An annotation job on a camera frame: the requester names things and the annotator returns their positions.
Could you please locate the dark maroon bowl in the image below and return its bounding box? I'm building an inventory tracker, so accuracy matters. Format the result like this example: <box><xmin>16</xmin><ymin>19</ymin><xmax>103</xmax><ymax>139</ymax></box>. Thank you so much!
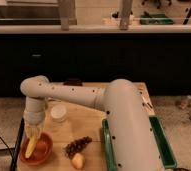
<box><xmin>63</xmin><ymin>79</ymin><xmax>83</xmax><ymax>86</ymax></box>

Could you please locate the orange red bowl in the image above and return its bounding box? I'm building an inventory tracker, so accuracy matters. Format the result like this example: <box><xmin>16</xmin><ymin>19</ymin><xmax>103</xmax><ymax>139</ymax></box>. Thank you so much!
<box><xmin>19</xmin><ymin>132</ymin><xmax>53</xmax><ymax>166</ymax></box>

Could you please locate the wooden post left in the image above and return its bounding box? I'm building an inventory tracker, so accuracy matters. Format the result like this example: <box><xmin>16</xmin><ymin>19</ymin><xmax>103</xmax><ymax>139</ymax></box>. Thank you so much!
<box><xmin>57</xmin><ymin>0</ymin><xmax>77</xmax><ymax>31</ymax></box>

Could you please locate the yellow lemon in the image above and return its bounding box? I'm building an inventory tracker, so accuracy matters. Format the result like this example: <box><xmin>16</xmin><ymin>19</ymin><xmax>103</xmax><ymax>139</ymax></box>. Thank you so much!
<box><xmin>71</xmin><ymin>153</ymin><xmax>85</xmax><ymax>170</ymax></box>

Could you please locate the green plastic tray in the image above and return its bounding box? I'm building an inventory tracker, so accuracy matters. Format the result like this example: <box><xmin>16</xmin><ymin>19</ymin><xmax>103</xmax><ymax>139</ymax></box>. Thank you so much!
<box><xmin>101</xmin><ymin>116</ymin><xmax>177</xmax><ymax>171</ymax></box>

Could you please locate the bunch of red grapes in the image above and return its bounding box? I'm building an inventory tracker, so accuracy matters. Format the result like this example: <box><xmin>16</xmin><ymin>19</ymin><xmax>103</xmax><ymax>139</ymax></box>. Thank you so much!
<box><xmin>65</xmin><ymin>136</ymin><xmax>92</xmax><ymax>159</ymax></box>

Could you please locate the wooden post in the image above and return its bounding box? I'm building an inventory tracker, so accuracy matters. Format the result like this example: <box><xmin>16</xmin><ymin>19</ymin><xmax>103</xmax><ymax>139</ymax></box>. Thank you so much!
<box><xmin>119</xmin><ymin>0</ymin><xmax>133</xmax><ymax>30</ymax></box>
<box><xmin>57</xmin><ymin>0</ymin><xmax>77</xmax><ymax>31</ymax></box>

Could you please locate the green object in background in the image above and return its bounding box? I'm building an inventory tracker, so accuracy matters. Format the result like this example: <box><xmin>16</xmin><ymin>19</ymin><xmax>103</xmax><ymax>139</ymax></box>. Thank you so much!
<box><xmin>140</xmin><ymin>12</ymin><xmax>174</xmax><ymax>25</ymax></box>

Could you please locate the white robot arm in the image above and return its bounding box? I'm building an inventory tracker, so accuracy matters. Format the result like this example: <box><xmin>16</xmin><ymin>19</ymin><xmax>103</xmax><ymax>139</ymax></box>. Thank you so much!
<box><xmin>20</xmin><ymin>76</ymin><xmax>164</xmax><ymax>171</ymax></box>

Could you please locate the white round container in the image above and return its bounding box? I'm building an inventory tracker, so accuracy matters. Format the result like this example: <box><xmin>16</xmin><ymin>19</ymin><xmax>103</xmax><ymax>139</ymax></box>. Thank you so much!
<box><xmin>50</xmin><ymin>104</ymin><xmax>67</xmax><ymax>122</ymax></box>

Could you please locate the yellow banana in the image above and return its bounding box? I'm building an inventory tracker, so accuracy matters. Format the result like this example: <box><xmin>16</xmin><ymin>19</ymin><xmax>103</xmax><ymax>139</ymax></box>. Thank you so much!
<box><xmin>25</xmin><ymin>136</ymin><xmax>38</xmax><ymax>158</ymax></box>

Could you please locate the wooden post right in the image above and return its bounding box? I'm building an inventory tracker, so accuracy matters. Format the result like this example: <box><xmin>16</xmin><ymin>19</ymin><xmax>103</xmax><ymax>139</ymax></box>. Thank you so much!
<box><xmin>119</xmin><ymin>0</ymin><xmax>133</xmax><ymax>30</ymax></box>

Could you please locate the black bar at table edge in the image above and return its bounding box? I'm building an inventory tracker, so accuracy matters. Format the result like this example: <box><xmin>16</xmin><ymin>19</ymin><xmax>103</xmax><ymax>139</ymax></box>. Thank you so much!
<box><xmin>10</xmin><ymin>118</ymin><xmax>24</xmax><ymax>171</ymax></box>

